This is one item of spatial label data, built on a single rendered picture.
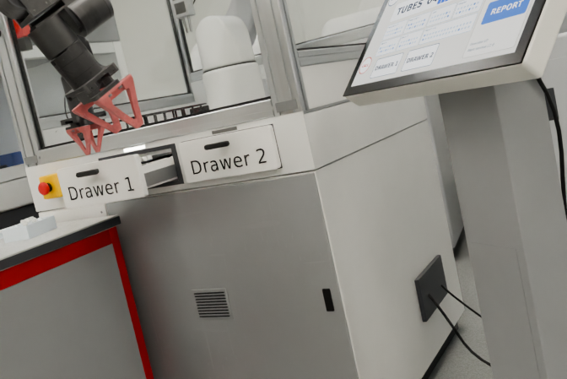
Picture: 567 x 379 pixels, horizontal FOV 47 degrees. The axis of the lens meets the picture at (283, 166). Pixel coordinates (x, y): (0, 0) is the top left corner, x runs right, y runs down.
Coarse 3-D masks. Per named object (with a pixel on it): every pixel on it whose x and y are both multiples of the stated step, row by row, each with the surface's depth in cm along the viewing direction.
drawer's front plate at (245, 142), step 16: (256, 128) 163; (272, 128) 162; (192, 144) 173; (240, 144) 166; (256, 144) 164; (272, 144) 161; (208, 160) 172; (256, 160) 164; (272, 160) 162; (192, 176) 175; (208, 176) 173; (224, 176) 170
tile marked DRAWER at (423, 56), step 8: (424, 48) 122; (432, 48) 119; (408, 56) 126; (416, 56) 123; (424, 56) 121; (432, 56) 118; (408, 64) 124; (416, 64) 122; (424, 64) 119; (400, 72) 126
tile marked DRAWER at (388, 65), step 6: (396, 54) 130; (402, 54) 128; (378, 60) 136; (384, 60) 134; (390, 60) 131; (396, 60) 129; (378, 66) 135; (384, 66) 132; (390, 66) 130; (396, 66) 128; (372, 72) 136; (378, 72) 134; (384, 72) 131; (390, 72) 129; (372, 78) 135
